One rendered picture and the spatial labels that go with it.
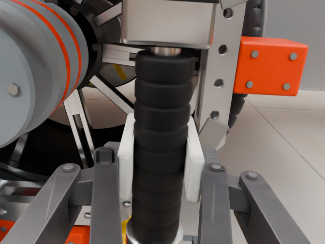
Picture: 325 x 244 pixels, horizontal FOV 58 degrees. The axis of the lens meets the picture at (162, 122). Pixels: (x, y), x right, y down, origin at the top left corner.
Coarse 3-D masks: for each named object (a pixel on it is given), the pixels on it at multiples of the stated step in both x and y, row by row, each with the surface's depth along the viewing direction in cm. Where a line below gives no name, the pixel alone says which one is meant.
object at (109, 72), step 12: (96, 0) 70; (108, 0) 74; (72, 12) 71; (108, 24) 72; (120, 24) 72; (120, 36) 73; (96, 48) 75; (108, 72) 81; (132, 72) 81; (120, 84) 83
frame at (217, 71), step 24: (240, 0) 35; (216, 24) 36; (240, 24) 36; (216, 48) 38; (216, 72) 39; (216, 96) 40; (216, 120) 41; (216, 144) 42; (0, 192) 49; (24, 192) 50; (0, 216) 47
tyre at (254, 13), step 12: (252, 0) 43; (252, 12) 44; (252, 24) 44; (252, 36) 45; (240, 96) 49; (240, 108) 50; (228, 120) 50; (228, 132) 52; (12, 180) 54; (24, 180) 55
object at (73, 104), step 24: (72, 0) 45; (120, 0) 45; (96, 24) 46; (120, 48) 48; (144, 48) 48; (96, 72) 49; (72, 96) 51; (120, 96) 51; (192, 96) 49; (48, 120) 74; (72, 120) 52; (24, 144) 54; (48, 144) 64; (72, 144) 67; (96, 144) 55; (0, 168) 53; (24, 168) 54; (48, 168) 56
